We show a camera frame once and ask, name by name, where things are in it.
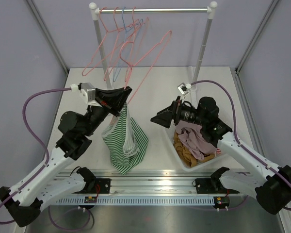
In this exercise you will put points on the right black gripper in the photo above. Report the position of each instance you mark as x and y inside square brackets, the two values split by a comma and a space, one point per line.
[165, 116]

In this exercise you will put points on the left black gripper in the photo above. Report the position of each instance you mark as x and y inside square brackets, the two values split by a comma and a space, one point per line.
[115, 99]

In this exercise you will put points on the mauve pink tank top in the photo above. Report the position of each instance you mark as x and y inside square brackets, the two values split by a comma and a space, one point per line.
[191, 137]

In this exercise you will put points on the green striped tank top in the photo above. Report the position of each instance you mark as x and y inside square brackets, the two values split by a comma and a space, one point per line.
[126, 141]

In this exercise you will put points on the brown tank top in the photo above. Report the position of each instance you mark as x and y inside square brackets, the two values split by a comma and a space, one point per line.
[186, 156]

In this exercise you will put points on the pink wire hanger brown top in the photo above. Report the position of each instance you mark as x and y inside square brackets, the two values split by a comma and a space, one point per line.
[122, 35]

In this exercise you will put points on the blue wire hanger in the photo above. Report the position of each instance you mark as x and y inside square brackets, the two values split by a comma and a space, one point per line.
[121, 62]

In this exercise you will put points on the pink wire hanger mauve top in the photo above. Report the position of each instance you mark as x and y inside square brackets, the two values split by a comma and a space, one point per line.
[138, 38]

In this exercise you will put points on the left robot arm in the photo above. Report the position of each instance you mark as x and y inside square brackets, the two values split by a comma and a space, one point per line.
[29, 197]

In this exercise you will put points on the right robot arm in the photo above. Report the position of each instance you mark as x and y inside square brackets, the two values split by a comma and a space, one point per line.
[267, 182]

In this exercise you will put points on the white plastic basket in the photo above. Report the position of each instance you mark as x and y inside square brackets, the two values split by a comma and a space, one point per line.
[169, 138]

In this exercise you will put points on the white and grey clothes rack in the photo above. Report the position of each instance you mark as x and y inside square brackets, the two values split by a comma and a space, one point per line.
[210, 10]

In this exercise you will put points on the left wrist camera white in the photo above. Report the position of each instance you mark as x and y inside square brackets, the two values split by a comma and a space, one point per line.
[88, 93]

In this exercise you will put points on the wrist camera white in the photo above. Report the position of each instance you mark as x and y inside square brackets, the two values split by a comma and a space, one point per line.
[88, 93]
[184, 89]

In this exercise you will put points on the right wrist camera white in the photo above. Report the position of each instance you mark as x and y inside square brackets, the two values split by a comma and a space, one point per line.
[184, 89]

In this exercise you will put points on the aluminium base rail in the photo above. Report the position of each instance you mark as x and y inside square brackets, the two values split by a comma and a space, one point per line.
[168, 189]

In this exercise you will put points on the left aluminium frame post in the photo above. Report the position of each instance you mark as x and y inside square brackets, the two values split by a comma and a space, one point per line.
[46, 33]

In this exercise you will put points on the aluminium frame post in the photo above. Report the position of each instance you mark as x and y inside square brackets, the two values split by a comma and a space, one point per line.
[46, 33]
[257, 34]

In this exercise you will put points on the right aluminium frame post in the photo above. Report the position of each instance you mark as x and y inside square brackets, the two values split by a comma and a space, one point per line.
[257, 34]

